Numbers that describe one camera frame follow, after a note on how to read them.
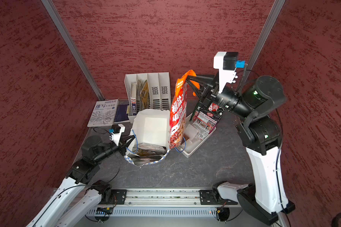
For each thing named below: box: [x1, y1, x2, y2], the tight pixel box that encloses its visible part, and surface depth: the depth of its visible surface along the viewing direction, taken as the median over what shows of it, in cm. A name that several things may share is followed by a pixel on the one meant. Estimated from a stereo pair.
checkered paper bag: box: [124, 108, 171, 167], surface depth 92 cm
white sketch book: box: [86, 98, 119, 128], surface depth 112 cm
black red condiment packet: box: [192, 103, 225, 135], surface depth 94 cm
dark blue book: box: [114, 104, 129, 123], surface depth 113 cm
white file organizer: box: [124, 71, 171, 123], surface depth 105 cm
